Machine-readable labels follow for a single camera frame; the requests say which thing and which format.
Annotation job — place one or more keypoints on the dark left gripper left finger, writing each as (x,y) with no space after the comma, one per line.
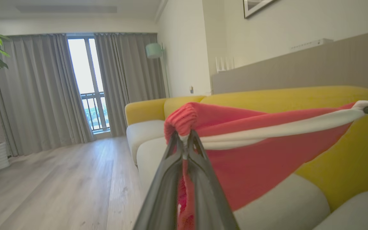
(163,198)

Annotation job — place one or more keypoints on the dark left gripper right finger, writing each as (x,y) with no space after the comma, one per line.
(206,198)

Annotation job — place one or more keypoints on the red shorts with white stripe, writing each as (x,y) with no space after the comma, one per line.
(251,166)

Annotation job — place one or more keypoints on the small grey sofa end cushion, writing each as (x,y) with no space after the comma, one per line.
(144,134)

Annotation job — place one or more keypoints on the grey stitched sofa seat cushion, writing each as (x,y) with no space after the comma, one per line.
(276,207)

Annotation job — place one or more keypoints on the long white box device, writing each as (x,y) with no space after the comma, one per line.
(311,45)

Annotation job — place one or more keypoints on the large grey sofa seat cushion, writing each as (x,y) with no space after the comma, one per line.
(359,212)

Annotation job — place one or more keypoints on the narrow grey curtain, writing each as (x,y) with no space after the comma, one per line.
(129,80)

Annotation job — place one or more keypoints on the white router with antennas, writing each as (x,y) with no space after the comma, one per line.
(225,65)

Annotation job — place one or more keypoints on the floor lamp with teal shade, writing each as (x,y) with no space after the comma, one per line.
(153,50)

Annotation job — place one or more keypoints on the glass balcony door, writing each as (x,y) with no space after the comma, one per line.
(83,73)

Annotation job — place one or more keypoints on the wide grey curtain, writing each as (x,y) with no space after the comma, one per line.
(40,95)

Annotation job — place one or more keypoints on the small wall socket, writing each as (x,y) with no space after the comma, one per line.
(191,89)

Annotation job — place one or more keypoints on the framed wall picture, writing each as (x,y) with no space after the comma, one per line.
(256,6)

